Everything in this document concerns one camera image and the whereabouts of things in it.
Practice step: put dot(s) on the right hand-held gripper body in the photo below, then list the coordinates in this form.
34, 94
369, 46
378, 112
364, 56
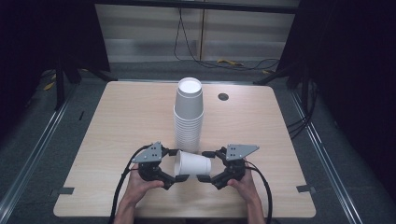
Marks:
236, 152

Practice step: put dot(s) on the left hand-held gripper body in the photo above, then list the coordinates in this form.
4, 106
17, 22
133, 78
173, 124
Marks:
150, 155

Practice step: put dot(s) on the single white paper cup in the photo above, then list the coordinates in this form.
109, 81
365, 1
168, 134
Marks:
194, 165

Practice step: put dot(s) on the stack of white paper cups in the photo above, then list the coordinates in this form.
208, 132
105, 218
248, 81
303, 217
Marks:
188, 124

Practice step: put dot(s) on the person's right hand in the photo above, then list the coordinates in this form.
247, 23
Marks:
247, 186

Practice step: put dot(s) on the person's left hand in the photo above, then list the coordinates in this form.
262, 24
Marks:
138, 188

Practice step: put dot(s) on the dark round table grommet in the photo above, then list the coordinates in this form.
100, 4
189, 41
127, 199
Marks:
223, 96

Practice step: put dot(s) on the grey tape strip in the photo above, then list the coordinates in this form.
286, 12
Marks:
66, 190
304, 188

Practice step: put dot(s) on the small yellow tape piece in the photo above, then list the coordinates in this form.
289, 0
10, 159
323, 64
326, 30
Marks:
266, 72

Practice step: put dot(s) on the black stand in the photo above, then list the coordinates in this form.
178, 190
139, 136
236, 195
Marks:
280, 74
59, 90

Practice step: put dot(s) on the long yellow tape piece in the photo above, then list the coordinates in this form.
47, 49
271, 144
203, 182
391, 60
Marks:
229, 62

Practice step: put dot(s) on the black curtain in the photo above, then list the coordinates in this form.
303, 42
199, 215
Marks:
37, 37
351, 62

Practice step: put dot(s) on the metal floor rail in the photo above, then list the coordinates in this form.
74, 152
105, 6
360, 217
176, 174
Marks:
37, 149
323, 155

